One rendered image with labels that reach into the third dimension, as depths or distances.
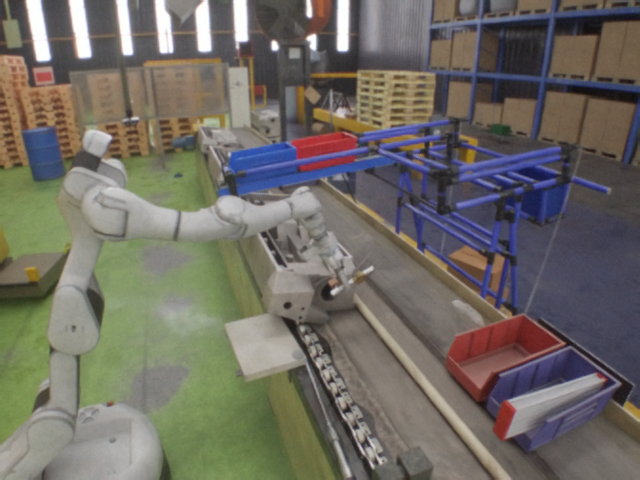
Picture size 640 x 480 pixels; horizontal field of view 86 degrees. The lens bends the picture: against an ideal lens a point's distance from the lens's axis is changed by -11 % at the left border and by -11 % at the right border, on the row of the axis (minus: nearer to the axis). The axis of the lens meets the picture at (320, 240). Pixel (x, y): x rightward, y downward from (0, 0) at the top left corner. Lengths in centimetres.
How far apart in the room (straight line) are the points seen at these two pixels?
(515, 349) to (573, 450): 44
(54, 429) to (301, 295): 96
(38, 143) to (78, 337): 672
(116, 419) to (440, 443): 132
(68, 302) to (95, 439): 85
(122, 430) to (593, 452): 174
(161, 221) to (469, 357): 108
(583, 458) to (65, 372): 159
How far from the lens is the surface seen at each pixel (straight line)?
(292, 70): 825
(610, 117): 1072
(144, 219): 96
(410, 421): 125
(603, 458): 137
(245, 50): 1034
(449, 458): 119
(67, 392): 154
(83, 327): 131
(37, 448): 166
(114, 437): 193
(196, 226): 97
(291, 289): 140
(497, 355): 154
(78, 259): 125
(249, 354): 137
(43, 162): 796
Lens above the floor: 170
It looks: 25 degrees down
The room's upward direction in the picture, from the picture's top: straight up
